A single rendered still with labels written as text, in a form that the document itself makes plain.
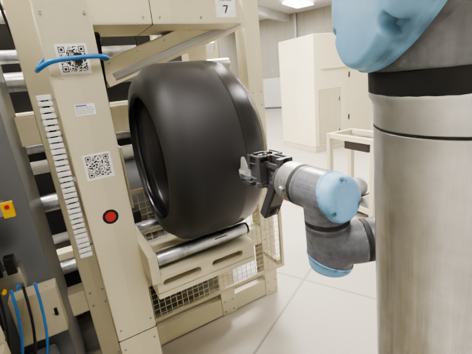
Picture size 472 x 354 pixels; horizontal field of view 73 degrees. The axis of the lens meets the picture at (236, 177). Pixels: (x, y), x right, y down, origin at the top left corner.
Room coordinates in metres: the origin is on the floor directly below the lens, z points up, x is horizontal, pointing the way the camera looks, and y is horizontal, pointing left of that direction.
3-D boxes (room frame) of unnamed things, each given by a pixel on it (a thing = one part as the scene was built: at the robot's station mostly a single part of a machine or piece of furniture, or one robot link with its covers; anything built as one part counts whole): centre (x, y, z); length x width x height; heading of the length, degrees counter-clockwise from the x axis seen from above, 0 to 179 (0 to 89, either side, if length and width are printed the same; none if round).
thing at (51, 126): (0.88, 0.48, 1.19); 0.05 x 0.04 x 0.48; 28
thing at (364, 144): (3.01, -1.25, 0.40); 0.60 x 0.35 x 0.80; 25
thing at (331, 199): (0.59, -0.17, 1.18); 0.12 x 0.09 x 0.10; 28
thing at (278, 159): (0.74, -0.09, 1.20); 0.12 x 0.08 x 0.09; 28
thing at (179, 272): (0.97, 0.14, 0.84); 0.36 x 0.09 x 0.06; 118
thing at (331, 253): (0.59, -0.19, 1.07); 0.12 x 0.09 x 0.12; 88
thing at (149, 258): (1.00, 0.36, 0.90); 0.40 x 0.03 x 0.10; 28
